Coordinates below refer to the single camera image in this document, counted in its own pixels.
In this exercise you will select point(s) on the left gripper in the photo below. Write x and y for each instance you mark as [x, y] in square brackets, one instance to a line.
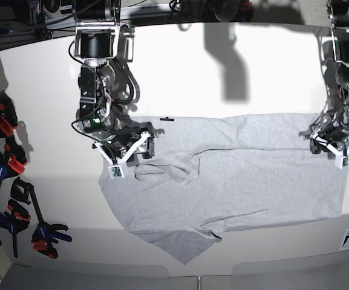
[329, 138]

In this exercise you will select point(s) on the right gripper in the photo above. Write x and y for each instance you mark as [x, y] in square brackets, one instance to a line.
[123, 144]

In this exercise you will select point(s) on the light grey T-shirt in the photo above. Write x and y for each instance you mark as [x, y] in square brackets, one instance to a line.
[210, 176]

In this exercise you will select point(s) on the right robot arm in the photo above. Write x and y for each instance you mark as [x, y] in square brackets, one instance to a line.
[102, 47]

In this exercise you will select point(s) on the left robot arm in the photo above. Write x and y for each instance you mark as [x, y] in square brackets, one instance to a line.
[338, 13]

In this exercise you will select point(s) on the blue orange clamp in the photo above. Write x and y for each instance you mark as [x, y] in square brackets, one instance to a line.
[12, 160]
[16, 221]
[8, 117]

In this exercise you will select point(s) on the long bar blue clamp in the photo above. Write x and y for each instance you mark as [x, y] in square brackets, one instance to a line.
[46, 235]

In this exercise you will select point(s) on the top blue orange clamp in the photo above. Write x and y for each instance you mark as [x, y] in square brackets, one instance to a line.
[8, 117]

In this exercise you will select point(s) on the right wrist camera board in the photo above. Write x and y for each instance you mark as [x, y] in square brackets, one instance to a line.
[116, 171]

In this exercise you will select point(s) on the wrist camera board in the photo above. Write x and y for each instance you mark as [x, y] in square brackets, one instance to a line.
[341, 161]
[116, 171]

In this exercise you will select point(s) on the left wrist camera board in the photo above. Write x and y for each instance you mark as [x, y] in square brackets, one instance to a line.
[341, 161]

